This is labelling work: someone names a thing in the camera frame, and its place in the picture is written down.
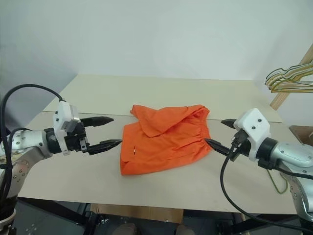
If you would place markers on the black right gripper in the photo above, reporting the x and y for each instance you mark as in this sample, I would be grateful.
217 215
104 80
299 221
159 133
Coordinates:
236 154

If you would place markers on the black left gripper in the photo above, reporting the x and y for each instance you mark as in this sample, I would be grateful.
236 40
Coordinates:
73 143

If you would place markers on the orange shorts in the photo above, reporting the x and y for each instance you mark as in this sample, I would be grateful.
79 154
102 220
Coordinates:
166 147

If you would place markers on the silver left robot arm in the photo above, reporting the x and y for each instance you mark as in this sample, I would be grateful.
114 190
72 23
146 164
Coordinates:
27 139

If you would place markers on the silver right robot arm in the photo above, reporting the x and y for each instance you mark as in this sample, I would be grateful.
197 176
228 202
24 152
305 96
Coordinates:
291 151

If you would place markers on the wooden rack pole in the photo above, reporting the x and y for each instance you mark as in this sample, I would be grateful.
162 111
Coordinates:
278 100

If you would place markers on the brown cardboard box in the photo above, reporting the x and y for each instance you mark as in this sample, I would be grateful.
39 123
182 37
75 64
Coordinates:
305 134

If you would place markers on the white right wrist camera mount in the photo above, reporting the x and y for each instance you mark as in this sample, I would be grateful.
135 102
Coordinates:
254 122

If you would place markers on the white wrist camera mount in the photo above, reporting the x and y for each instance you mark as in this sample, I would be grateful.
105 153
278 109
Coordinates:
254 122
62 110

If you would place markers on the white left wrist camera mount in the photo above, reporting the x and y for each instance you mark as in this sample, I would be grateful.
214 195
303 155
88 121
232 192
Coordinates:
62 110

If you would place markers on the black table frame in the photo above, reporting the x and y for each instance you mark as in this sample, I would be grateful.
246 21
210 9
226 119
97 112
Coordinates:
84 213

